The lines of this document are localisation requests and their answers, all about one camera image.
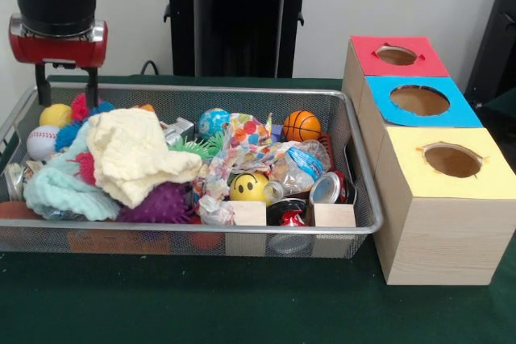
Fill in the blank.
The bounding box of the blue puffer ball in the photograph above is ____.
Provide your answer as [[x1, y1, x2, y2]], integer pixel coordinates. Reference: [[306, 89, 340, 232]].
[[54, 101, 116, 151]]

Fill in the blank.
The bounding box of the yellow smiley ball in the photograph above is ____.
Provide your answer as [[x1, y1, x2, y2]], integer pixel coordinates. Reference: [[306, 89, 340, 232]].
[[229, 172, 270, 203]]

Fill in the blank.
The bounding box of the black upright panel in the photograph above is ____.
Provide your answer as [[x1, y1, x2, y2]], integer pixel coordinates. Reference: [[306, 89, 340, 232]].
[[463, 0, 516, 99]]

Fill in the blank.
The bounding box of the colourful crumpled paper wrapper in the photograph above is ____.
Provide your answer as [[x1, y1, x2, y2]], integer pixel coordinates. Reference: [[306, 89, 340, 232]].
[[192, 112, 291, 226]]

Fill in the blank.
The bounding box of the mint green cloth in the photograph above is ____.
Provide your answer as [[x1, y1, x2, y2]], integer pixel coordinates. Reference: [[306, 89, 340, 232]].
[[23, 118, 122, 222]]

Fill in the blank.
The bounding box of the metal mesh bin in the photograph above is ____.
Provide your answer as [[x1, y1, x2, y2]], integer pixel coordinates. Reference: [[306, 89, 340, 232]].
[[0, 82, 384, 259]]

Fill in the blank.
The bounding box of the plain wooden cube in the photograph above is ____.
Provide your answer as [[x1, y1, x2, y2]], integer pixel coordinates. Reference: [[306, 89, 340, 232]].
[[229, 201, 268, 256], [313, 203, 356, 259]]

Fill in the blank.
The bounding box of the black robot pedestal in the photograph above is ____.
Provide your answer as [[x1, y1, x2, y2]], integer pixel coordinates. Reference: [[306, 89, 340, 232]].
[[155, 0, 326, 78]]

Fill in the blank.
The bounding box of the green cloth side table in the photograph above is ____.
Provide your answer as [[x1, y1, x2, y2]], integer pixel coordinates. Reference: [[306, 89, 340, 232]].
[[481, 88, 516, 127]]

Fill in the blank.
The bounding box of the white baseball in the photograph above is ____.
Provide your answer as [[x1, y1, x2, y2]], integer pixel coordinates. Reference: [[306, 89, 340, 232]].
[[26, 125, 60, 160]]

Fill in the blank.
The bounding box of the small orange basketball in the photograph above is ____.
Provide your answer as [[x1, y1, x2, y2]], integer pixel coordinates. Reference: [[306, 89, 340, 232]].
[[282, 110, 323, 142]]

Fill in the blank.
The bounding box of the dark green table cloth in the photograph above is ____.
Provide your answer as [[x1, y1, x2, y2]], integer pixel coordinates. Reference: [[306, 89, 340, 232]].
[[0, 74, 516, 344]]

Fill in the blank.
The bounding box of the cream yellow cloth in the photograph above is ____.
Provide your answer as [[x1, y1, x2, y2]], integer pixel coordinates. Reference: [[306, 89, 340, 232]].
[[86, 108, 202, 209]]

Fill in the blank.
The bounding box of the purple spiky ball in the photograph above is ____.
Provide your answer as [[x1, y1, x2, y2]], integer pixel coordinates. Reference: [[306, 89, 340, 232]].
[[116, 181, 194, 224]]

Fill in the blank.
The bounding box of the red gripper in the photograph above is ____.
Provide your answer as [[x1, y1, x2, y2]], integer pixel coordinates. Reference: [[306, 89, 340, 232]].
[[8, 21, 109, 111]]

